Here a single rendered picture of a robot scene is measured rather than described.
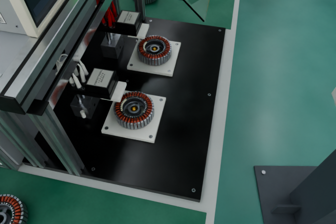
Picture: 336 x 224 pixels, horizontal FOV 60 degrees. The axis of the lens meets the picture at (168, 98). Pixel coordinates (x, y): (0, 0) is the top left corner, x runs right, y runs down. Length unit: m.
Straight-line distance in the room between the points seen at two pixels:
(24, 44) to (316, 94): 1.79
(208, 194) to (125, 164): 0.22
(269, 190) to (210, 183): 0.87
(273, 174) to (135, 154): 1.02
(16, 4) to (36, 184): 0.47
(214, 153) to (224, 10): 0.63
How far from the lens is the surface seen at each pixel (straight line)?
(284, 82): 2.06
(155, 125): 0.81
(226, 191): 1.59
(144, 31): 0.92
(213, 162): 0.81
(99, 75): 0.76
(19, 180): 0.87
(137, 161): 0.78
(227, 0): 1.29
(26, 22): 0.58
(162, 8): 1.22
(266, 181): 1.64
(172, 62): 0.96
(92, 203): 0.78
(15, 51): 0.58
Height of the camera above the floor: 1.48
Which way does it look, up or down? 54 degrees down
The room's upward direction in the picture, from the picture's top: straight up
